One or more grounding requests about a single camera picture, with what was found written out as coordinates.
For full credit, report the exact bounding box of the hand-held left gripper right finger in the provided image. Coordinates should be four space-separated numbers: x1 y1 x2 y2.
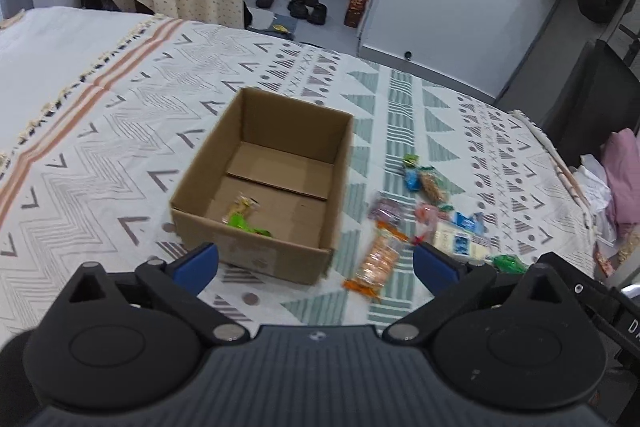
382 241 577 349

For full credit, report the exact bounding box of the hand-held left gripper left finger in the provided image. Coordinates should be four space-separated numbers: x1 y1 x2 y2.
65 243 251 349

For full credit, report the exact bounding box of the pale white snack packet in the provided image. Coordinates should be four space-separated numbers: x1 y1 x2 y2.
430 222 491 264

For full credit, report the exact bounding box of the orange biscuit packet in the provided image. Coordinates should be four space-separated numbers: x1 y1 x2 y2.
342 222 411 303

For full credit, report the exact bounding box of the green yellow snack packet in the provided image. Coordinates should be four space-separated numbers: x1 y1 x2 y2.
222 193 273 239

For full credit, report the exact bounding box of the purple snack packet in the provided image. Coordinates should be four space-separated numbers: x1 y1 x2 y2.
369 194 406 228

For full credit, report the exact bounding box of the green candy packet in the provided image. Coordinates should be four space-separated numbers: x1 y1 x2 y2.
490 254 530 275

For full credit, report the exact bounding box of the cardboard box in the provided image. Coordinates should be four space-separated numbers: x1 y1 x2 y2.
170 87 356 286

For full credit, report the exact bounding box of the pink snack packet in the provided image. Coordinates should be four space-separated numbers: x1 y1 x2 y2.
412 202 453 228

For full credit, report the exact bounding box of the green striped peanut packet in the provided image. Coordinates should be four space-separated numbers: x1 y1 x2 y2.
417 167 451 206

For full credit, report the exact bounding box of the white cloth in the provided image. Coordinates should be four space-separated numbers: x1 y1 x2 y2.
572 154 616 243

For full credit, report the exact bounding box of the pink cloth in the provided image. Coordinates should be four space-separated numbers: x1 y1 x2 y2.
600 128 640 228

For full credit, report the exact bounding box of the patterned bed blanket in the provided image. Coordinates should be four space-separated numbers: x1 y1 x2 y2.
0 14 601 343

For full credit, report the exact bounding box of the black chair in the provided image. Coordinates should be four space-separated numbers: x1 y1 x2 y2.
542 39 640 168

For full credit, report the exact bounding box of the white bed sheet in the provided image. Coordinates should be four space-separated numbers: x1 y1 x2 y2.
0 5 156 158

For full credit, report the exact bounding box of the orange drink bottle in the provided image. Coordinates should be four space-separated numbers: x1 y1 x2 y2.
344 0 368 28

